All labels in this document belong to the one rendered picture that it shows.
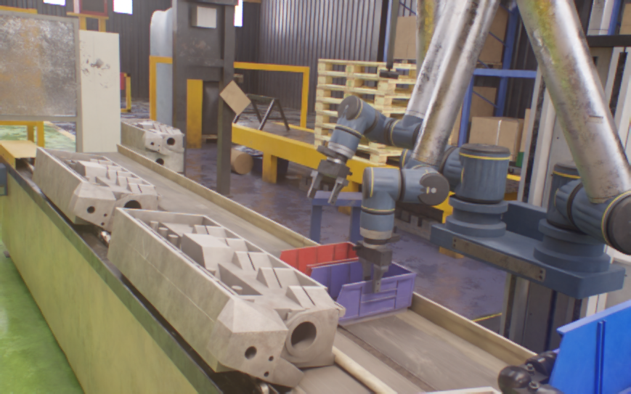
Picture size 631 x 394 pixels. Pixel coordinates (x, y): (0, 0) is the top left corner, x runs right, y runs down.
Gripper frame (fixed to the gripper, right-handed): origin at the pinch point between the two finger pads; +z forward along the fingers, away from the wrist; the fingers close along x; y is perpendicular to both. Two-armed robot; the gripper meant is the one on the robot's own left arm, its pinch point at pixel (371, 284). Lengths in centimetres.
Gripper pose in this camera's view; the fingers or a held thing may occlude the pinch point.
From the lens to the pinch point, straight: 205.0
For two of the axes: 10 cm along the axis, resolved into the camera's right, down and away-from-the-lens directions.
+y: -8.3, 0.7, -5.5
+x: 5.5, 2.2, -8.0
